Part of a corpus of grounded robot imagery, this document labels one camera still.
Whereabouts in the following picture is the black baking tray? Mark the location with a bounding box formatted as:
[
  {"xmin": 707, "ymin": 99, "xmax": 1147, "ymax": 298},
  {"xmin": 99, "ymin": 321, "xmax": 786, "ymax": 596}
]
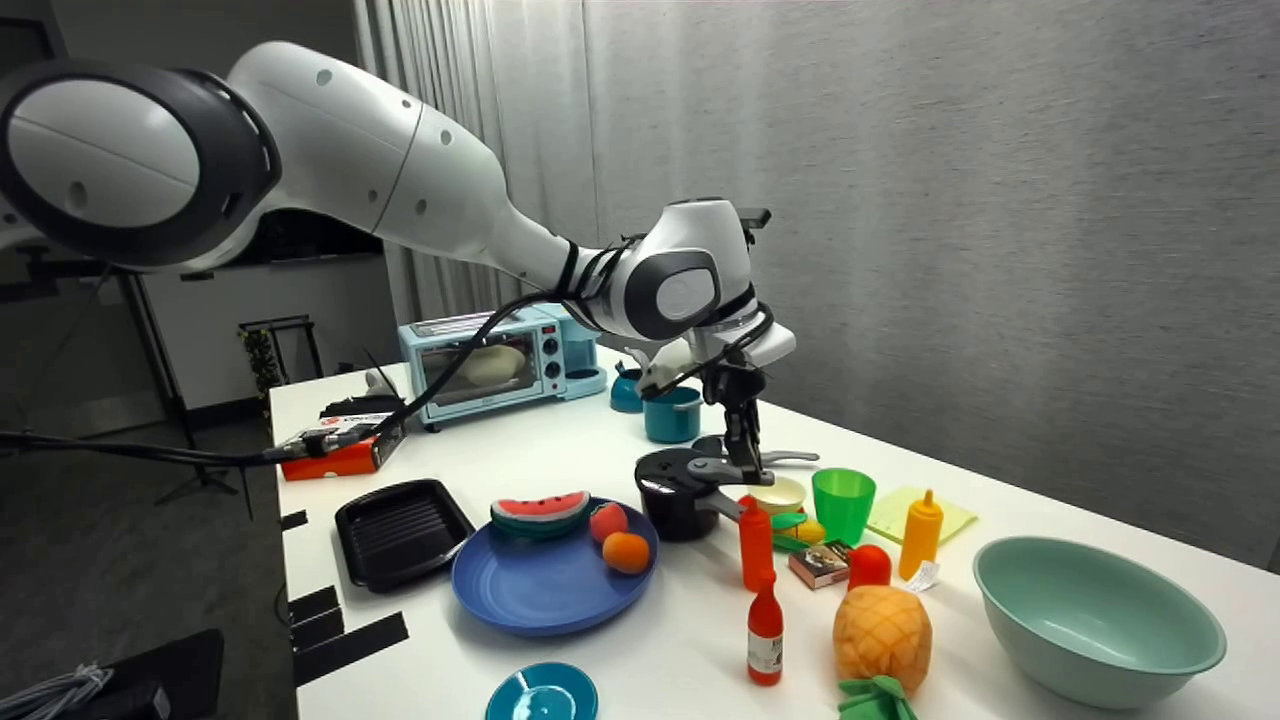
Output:
[{"xmin": 337, "ymin": 480, "xmax": 471, "ymax": 590}]

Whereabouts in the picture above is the teal toy kettle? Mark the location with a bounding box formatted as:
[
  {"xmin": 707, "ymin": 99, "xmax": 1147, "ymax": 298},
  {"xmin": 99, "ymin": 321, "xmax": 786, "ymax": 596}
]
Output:
[{"xmin": 606, "ymin": 368, "xmax": 643, "ymax": 410}]

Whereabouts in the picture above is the light blue toaster oven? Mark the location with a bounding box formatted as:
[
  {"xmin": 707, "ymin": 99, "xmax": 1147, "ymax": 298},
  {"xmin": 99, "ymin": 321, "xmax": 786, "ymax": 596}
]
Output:
[{"xmin": 400, "ymin": 303, "xmax": 603, "ymax": 423}]

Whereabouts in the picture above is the toy corn piece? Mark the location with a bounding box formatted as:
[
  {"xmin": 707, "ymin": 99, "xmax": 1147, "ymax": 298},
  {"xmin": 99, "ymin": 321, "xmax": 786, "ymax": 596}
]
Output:
[{"xmin": 772, "ymin": 508, "xmax": 824, "ymax": 551}]

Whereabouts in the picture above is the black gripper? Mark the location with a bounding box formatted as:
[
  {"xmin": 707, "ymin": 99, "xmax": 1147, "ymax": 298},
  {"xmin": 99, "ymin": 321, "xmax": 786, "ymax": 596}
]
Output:
[{"xmin": 705, "ymin": 368, "xmax": 772, "ymax": 482}]

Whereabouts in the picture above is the small toy food box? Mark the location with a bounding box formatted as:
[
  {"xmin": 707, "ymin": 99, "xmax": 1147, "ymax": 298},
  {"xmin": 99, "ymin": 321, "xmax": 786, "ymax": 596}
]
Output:
[{"xmin": 786, "ymin": 549, "xmax": 846, "ymax": 589}]

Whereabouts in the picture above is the yellow green cutting mat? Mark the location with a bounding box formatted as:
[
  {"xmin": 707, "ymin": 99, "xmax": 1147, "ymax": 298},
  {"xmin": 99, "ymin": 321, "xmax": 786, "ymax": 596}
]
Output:
[{"xmin": 868, "ymin": 482, "xmax": 971, "ymax": 545}]

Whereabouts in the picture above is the mint green bowl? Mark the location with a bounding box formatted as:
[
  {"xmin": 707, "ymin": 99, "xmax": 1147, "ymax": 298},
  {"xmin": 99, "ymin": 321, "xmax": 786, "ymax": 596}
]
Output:
[{"xmin": 971, "ymin": 537, "xmax": 1229, "ymax": 710}]

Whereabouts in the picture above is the toy pineapple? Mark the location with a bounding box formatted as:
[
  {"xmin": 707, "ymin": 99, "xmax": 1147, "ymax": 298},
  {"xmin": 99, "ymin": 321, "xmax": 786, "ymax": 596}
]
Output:
[{"xmin": 830, "ymin": 584, "xmax": 932, "ymax": 691}]

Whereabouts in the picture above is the black pot lid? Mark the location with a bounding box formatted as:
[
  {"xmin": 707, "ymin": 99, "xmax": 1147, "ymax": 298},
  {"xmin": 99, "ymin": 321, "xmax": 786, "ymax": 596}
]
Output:
[{"xmin": 635, "ymin": 446, "xmax": 772, "ymax": 486}]

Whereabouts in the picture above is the black camera on tripod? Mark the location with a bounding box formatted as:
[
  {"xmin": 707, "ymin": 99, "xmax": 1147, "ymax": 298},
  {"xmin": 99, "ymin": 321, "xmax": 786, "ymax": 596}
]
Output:
[{"xmin": 740, "ymin": 207, "xmax": 772, "ymax": 245}]

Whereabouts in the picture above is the toy watermelon slice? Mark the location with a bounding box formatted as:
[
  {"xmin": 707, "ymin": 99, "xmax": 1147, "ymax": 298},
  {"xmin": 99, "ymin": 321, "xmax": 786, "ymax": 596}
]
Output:
[{"xmin": 493, "ymin": 491, "xmax": 586, "ymax": 545}]

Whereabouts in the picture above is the large blue plate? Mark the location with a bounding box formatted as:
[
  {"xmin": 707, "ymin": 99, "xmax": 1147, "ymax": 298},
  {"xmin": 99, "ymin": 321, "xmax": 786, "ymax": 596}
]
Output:
[{"xmin": 447, "ymin": 523, "xmax": 648, "ymax": 638}]

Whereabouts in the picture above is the red black box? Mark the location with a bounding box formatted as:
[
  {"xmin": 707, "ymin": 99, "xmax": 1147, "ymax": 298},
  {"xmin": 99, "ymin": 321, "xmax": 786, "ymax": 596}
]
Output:
[{"xmin": 280, "ymin": 417, "xmax": 402, "ymax": 480}]

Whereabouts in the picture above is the small teal frying pan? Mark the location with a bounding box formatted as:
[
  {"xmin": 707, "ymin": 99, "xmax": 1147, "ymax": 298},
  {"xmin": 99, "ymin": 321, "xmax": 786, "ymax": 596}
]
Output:
[{"xmin": 740, "ymin": 445, "xmax": 814, "ymax": 472}]

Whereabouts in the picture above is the green plastic cup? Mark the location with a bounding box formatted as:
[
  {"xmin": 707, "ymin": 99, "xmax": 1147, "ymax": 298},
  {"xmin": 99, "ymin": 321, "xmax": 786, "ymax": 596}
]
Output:
[{"xmin": 810, "ymin": 468, "xmax": 874, "ymax": 545}]

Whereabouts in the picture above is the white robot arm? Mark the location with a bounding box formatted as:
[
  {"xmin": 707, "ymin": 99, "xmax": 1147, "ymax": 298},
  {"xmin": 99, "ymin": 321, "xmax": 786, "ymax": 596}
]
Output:
[{"xmin": 0, "ymin": 41, "xmax": 797, "ymax": 387}]

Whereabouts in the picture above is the teal toy pot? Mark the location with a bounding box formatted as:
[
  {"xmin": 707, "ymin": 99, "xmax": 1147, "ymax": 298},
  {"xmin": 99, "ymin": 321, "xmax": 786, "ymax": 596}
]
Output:
[{"xmin": 643, "ymin": 387, "xmax": 700, "ymax": 445}]

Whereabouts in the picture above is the yellow mustard bottle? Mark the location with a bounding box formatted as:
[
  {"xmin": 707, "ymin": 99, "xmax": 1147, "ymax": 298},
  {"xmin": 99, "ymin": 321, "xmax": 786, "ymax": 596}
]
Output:
[{"xmin": 897, "ymin": 491, "xmax": 943, "ymax": 580}]

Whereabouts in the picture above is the toy orange fruit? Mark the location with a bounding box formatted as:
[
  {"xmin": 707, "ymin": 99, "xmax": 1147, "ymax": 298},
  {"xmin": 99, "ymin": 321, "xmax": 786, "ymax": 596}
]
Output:
[{"xmin": 598, "ymin": 532, "xmax": 651, "ymax": 575}]

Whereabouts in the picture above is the orange ketchup bottle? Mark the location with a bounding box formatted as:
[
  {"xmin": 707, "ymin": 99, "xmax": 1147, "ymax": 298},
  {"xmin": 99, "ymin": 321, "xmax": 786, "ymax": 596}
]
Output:
[{"xmin": 734, "ymin": 495, "xmax": 775, "ymax": 590}]

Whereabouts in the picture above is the toy red peach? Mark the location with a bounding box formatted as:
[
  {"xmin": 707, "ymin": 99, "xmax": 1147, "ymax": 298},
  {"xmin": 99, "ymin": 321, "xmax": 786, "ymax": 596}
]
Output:
[{"xmin": 586, "ymin": 505, "xmax": 630, "ymax": 545}]

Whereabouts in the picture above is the toy red tomato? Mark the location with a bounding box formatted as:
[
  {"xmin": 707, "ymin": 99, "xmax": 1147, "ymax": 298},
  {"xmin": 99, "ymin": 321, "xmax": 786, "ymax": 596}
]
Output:
[{"xmin": 846, "ymin": 545, "xmax": 892, "ymax": 589}]

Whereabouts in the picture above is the small red sauce bottle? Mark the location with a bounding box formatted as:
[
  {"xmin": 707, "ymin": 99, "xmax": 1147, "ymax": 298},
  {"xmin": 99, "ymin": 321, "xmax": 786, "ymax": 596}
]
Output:
[{"xmin": 747, "ymin": 584, "xmax": 784, "ymax": 689}]

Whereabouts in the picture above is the black toy pot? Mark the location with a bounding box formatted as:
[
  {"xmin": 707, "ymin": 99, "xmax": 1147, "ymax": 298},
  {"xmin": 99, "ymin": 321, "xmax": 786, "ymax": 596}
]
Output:
[{"xmin": 630, "ymin": 468, "xmax": 740, "ymax": 545}]

